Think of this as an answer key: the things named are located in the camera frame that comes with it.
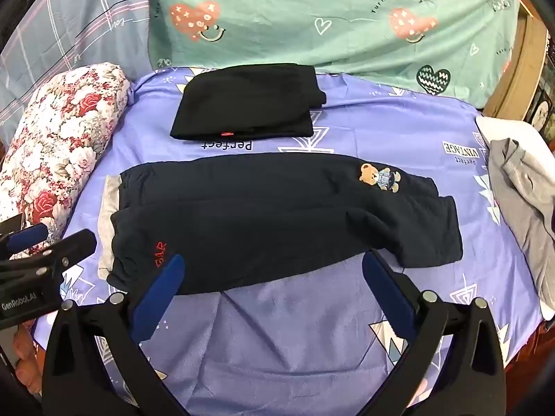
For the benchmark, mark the green heart print quilt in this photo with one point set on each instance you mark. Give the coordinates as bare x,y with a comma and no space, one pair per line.
303,17

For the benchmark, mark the grey plaid bedding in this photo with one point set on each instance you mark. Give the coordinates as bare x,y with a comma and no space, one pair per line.
65,30

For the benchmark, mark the navy pants with bear patch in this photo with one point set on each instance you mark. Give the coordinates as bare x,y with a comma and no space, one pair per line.
260,225

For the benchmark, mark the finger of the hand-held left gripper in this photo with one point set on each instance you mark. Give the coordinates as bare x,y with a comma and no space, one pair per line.
56,255
28,236

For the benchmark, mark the wooden bed frame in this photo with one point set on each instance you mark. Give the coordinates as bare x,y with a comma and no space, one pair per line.
520,73

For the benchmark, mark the black folded pants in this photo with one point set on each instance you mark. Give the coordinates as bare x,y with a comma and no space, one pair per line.
243,104

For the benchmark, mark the purple printed bedsheet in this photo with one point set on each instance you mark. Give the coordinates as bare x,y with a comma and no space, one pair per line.
282,333

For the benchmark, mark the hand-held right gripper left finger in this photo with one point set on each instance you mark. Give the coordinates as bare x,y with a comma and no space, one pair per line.
167,275

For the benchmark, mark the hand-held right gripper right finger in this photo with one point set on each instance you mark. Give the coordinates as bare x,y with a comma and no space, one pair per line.
381,279

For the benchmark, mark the floral rose pillow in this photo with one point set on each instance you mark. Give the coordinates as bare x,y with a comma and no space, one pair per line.
65,138

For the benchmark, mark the person's left hand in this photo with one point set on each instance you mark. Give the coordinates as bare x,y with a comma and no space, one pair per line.
28,355

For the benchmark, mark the white pillow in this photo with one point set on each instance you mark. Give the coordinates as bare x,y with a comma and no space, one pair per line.
511,128

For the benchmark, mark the grey garment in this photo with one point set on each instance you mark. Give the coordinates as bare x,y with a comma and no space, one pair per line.
520,190

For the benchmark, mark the wall poster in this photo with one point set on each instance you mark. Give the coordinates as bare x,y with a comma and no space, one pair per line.
544,104

